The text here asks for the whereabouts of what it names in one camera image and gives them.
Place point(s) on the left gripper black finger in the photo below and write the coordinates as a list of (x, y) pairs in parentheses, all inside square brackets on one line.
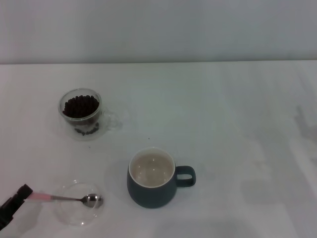
[(23, 191), (8, 210)]

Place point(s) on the clear glass saucer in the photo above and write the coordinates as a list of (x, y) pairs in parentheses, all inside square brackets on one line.
[(71, 215)]

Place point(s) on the dark teal ceramic mug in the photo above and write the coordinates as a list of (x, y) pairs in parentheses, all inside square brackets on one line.
[(148, 196)]

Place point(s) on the dark roasted coffee beans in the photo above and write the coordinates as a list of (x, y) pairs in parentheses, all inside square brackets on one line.
[(79, 106)]

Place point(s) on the double-walled clear glass cup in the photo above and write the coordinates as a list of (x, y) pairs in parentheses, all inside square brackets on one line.
[(109, 119)]

